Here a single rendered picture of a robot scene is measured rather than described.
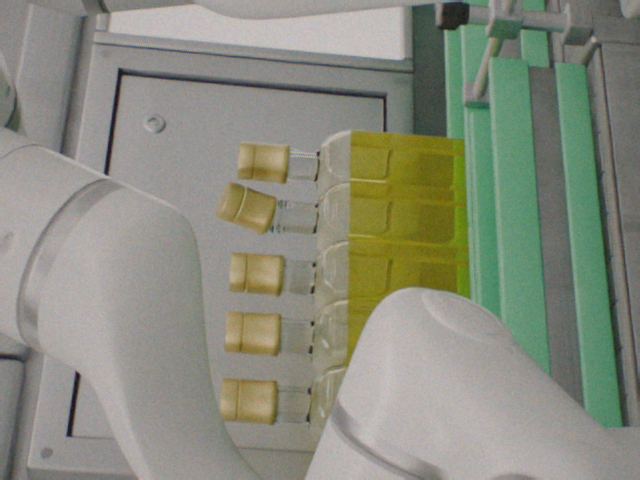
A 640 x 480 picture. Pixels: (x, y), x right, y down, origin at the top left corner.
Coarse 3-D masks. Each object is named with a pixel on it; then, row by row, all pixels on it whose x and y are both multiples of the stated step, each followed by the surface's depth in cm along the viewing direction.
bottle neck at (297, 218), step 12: (288, 204) 111; (300, 204) 111; (312, 204) 112; (276, 216) 111; (288, 216) 111; (300, 216) 111; (312, 216) 111; (276, 228) 111; (288, 228) 111; (300, 228) 111; (312, 228) 111
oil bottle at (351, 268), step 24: (360, 240) 109; (312, 264) 109; (336, 264) 107; (360, 264) 107; (384, 264) 108; (408, 264) 108; (432, 264) 108; (456, 264) 109; (312, 288) 108; (336, 288) 106; (360, 288) 106; (384, 288) 106; (432, 288) 107; (456, 288) 107
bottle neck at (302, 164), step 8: (296, 152) 115; (304, 152) 115; (312, 152) 115; (296, 160) 114; (304, 160) 114; (312, 160) 114; (288, 168) 114; (296, 168) 114; (304, 168) 114; (312, 168) 114; (288, 176) 115; (296, 176) 115; (304, 176) 115; (312, 176) 115
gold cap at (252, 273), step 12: (240, 252) 109; (240, 264) 107; (252, 264) 108; (264, 264) 108; (276, 264) 108; (240, 276) 107; (252, 276) 107; (264, 276) 107; (276, 276) 107; (228, 288) 108; (240, 288) 108; (252, 288) 108; (264, 288) 108; (276, 288) 108
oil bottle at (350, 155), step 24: (336, 144) 114; (360, 144) 114; (384, 144) 114; (408, 144) 115; (432, 144) 115; (456, 144) 115; (336, 168) 113; (360, 168) 113; (384, 168) 113; (408, 168) 113; (432, 168) 114; (456, 168) 114
